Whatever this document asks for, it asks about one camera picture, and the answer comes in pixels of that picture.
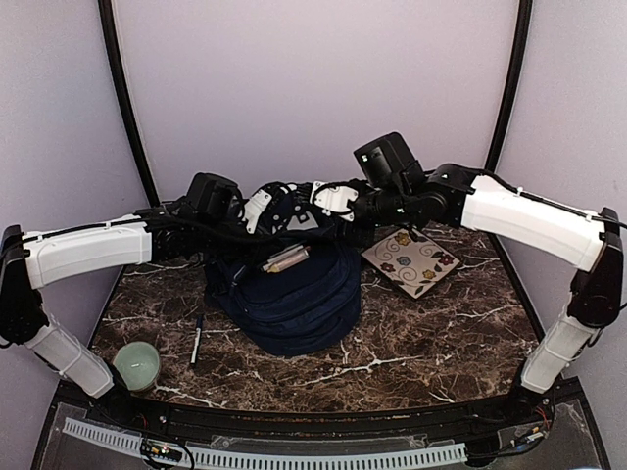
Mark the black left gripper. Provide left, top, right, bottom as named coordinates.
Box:
left=196, top=218, right=286, bottom=269

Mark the black whiteboard marker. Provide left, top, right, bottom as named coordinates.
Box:
left=263, top=244, right=307, bottom=270

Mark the pink translucent glue bottle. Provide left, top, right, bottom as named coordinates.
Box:
left=266, top=250, right=309, bottom=273

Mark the navy blue student backpack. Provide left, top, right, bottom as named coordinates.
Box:
left=203, top=181, right=363, bottom=357

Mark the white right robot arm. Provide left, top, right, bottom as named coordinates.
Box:
left=340, top=164, right=624, bottom=425

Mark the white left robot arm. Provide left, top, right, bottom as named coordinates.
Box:
left=1, top=209, right=268, bottom=427

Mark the beige floral notebook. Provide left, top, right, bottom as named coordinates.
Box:
left=362, top=229, right=460, bottom=299

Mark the pale green round bowl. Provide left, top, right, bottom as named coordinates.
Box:
left=113, top=342, right=161, bottom=393

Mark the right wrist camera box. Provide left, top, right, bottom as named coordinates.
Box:
left=354, top=131, right=427, bottom=195

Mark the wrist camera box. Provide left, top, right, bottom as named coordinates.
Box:
left=186, top=172, right=239, bottom=218
left=354, top=131, right=427, bottom=195

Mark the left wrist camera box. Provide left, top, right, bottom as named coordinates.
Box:
left=186, top=172, right=239, bottom=218

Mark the white slotted cable duct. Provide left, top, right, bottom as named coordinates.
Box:
left=62, top=418, right=468, bottom=469

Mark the black right frame post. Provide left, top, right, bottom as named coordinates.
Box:
left=475, top=1, right=535, bottom=171

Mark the black frame post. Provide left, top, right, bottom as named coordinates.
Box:
left=97, top=0, right=160, bottom=207
left=475, top=1, right=535, bottom=171

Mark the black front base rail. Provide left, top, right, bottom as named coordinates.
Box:
left=53, top=379, right=584, bottom=454

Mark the black left frame post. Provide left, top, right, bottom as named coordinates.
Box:
left=97, top=0, right=160, bottom=207

